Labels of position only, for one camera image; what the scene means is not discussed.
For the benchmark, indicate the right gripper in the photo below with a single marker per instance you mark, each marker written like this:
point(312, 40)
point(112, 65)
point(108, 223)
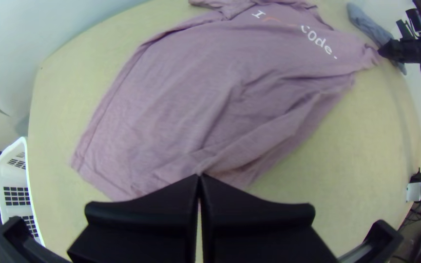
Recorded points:
point(415, 51)

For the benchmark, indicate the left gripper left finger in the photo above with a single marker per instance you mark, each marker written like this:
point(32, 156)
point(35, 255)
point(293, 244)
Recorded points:
point(152, 226)

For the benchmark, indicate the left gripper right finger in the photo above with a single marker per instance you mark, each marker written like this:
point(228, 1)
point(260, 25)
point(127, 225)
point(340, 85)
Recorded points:
point(254, 230)

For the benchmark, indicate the pink t-shirt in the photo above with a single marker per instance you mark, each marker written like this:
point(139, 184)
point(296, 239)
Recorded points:
point(210, 91)

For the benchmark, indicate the blue garment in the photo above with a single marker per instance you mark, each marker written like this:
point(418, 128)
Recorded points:
point(369, 25)

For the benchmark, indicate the white laundry basket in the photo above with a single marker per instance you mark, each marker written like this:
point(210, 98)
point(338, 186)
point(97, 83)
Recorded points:
point(15, 190)

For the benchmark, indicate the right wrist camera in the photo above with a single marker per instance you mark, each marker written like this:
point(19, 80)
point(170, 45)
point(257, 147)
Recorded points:
point(413, 25)

